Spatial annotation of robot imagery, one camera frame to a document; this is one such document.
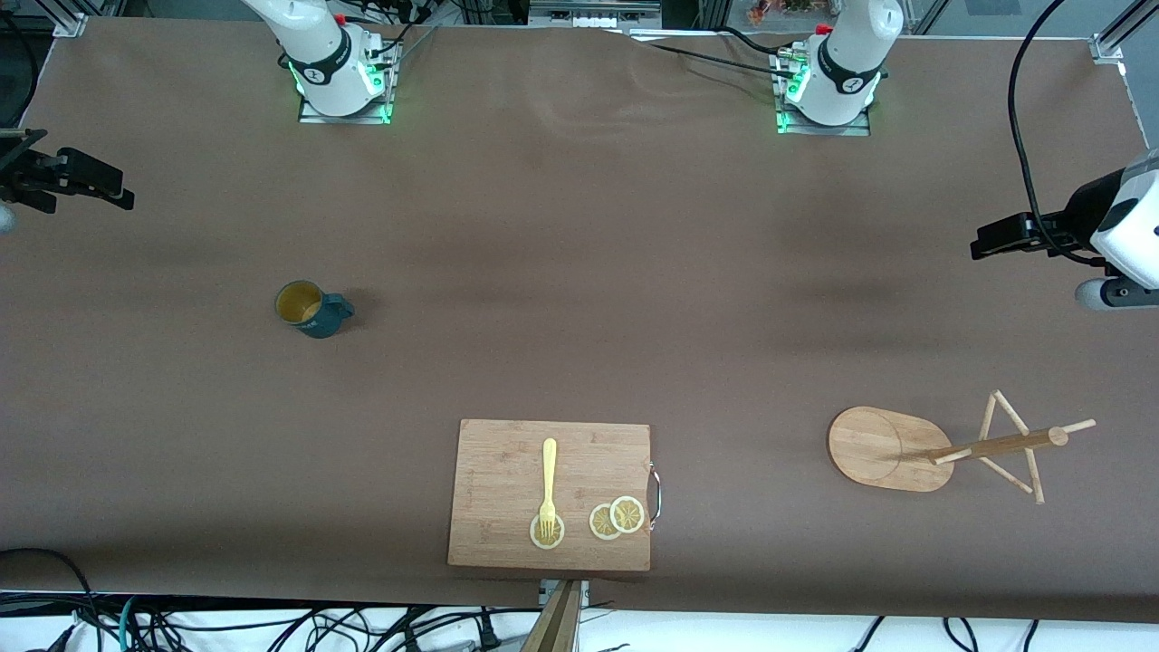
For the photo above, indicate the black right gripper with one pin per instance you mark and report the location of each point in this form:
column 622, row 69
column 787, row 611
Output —
column 20, row 172

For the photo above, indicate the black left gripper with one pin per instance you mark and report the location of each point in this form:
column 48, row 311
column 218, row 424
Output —
column 1079, row 215

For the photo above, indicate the dark teal cup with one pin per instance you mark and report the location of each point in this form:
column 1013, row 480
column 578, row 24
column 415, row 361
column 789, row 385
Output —
column 319, row 322

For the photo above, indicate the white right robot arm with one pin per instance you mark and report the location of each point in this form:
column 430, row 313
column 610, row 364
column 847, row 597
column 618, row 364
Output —
column 317, row 54

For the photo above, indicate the wooden cup rack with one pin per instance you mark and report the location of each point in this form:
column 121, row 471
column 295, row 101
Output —
column 887, row 448

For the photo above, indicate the brown table cover sheet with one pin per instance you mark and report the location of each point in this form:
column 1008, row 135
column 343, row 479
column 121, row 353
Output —
column 579, row 272

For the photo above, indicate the lemon slice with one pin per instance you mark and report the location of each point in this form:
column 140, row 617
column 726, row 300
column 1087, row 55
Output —
column 536, row 540
column 627, row 514
column 599, row 523

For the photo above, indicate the grey power strip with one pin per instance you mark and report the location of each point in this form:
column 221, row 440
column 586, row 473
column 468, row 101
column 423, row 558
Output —
column 593, row 11

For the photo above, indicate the wooden cutting board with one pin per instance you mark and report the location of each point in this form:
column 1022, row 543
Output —
column 507, row 471

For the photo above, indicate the yellow plastic fork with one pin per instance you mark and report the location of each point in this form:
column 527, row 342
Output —
column 549, row 471

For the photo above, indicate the aluminium frame corner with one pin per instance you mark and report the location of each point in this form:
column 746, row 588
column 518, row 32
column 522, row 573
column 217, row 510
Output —
column 1114, row 41
column 71, row 20

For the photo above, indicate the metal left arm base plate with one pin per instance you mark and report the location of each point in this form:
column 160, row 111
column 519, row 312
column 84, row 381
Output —
column 860, row 129

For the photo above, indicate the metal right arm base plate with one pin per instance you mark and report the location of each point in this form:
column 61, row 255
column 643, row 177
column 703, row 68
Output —
column 371, row 116

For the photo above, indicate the wooden post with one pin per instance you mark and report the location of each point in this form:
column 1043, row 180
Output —
column 554, row 625

